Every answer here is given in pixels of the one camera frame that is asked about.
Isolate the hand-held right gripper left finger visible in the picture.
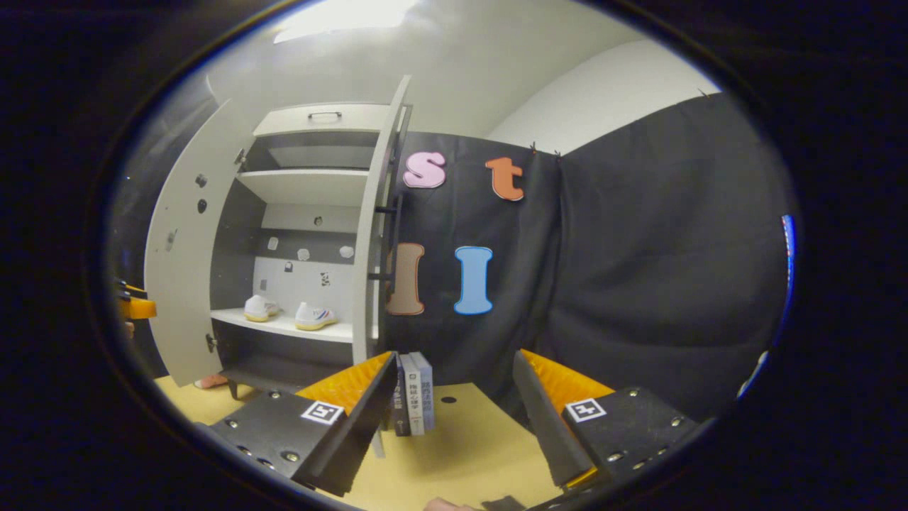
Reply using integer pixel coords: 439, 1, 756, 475
193, 351, 400, 499

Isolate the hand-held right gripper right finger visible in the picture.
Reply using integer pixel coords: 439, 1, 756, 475
514, 348, 712, 492

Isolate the white cabinet door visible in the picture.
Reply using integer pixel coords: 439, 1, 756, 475
144, 99, 246, 388
353, 75, 413, 367

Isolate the white canvas shoe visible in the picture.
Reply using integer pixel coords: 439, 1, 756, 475
243, 295, 281, 323
294, 302, 339, 332

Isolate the white shoe cabinet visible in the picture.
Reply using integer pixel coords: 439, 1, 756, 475
209, 103, 398, 400

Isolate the white cabinet drawer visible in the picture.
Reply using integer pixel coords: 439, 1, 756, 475
253, 103, 391, 138

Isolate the grey blue book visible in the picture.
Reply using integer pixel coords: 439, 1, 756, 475
413, 351, 436, 432

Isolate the black backdrop cloth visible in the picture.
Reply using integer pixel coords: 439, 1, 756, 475
106, 91, 794, 419

